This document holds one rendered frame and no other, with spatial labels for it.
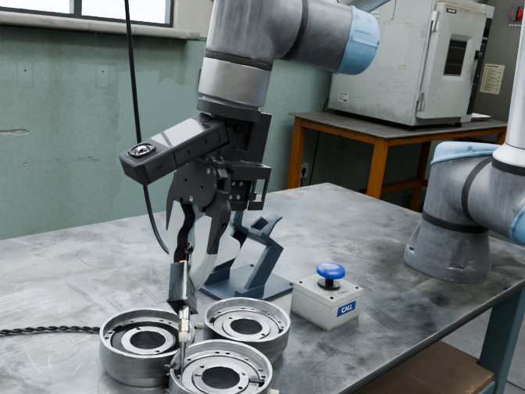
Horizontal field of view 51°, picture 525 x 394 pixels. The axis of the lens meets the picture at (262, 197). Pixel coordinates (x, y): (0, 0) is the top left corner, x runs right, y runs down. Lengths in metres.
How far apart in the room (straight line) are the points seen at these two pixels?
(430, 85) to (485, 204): 1.91
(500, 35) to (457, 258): 3.58
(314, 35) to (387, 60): 2.27
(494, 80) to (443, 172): 3.52
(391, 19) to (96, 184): 1.60
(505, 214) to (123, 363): 0.57
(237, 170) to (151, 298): 0.28
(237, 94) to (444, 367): 0.83
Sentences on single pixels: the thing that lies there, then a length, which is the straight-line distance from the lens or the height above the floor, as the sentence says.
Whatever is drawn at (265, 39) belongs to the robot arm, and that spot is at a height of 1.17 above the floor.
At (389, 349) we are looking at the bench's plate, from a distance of 0.75.
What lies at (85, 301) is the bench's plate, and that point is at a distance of 0.80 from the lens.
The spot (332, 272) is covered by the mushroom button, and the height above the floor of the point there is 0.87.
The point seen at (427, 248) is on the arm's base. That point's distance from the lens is 1.00.
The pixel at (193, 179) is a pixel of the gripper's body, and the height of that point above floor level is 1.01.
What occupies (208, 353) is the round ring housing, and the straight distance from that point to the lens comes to 0.63.
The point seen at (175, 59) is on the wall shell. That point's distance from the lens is 2.50.
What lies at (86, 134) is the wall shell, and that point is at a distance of 2.33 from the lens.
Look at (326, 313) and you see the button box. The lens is 0.75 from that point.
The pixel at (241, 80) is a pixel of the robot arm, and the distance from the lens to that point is 0.58.
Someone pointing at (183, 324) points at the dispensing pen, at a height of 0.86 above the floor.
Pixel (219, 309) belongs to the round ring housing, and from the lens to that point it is 0.72.
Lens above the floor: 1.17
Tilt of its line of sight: 17 degrees down
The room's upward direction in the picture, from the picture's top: 6 degrees clockwise
